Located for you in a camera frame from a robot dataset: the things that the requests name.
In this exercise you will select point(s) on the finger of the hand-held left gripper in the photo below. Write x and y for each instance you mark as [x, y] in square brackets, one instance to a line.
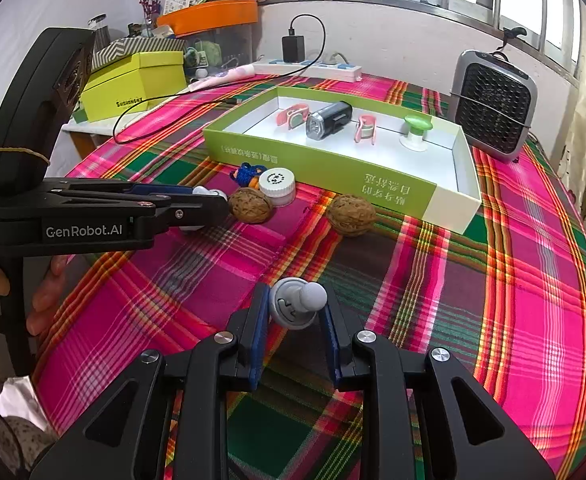
[198, 210]
[163, 191]

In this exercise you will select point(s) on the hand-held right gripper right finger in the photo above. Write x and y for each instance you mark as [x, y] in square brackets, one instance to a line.
[332, 340]

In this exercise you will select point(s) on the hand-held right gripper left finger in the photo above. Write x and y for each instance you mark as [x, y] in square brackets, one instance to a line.
[258, 335]

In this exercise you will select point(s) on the white panda gadget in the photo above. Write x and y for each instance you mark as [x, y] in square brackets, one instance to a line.
[202, 191]

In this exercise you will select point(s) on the white mushroom-shaped knob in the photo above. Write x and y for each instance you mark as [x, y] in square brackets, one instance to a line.
[293, 302]

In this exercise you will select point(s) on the brown walnut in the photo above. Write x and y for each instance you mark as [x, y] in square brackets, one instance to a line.
[250, 205]
[350, 215]

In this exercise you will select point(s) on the blue knitted toy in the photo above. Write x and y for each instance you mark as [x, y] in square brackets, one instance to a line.
[245, 175]

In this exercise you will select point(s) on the small white jar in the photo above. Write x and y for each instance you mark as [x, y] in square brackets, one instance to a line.
[275, 180]

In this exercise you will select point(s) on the large pink clip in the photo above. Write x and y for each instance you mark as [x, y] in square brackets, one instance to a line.
[285, 117]

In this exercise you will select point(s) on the green cardboard box tray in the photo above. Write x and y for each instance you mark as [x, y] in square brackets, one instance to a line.
[323, 170]

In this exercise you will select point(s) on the black bike light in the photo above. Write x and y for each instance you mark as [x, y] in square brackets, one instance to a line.
[330, 117]

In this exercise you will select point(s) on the small pink clip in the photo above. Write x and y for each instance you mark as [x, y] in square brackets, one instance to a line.
[360, 127]

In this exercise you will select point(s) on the green-topped white suction holder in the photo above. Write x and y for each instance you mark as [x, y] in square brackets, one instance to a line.
[417, 121]

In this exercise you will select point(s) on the person's left hand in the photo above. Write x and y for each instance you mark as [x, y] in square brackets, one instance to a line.
[48, 295]

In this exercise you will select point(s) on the yellow rubber band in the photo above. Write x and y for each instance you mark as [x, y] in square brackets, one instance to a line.
[13, 149]

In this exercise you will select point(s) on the yellow-green shoe box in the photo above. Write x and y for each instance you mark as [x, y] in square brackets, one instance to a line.
[138, 90]

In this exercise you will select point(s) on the dark glass jar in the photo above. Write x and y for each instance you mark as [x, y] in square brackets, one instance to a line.
[100, 35]

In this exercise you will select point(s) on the chevron patterned box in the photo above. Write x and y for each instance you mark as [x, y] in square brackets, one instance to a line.
[138, 46]

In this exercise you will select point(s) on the green plush toy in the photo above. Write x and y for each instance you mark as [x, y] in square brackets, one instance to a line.
[208, 55]

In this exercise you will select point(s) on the pink plaid tablecloth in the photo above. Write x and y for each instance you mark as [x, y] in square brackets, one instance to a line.
[473, 310]

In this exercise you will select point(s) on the clear bin with orange lid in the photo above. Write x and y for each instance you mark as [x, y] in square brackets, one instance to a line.
[208, 12]

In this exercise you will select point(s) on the white power strip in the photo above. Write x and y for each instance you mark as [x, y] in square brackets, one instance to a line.
[323, 71]

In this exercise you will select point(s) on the black charger plug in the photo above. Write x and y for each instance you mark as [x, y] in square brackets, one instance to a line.
[293, 49]

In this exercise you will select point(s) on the window with metal bars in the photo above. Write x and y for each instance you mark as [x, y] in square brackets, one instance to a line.
[373, 0]

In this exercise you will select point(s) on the grey fan heater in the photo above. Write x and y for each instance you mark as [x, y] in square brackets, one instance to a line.
[493, 105]

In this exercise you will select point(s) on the black clip on windowsill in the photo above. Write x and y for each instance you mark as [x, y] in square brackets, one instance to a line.
[515, 32]

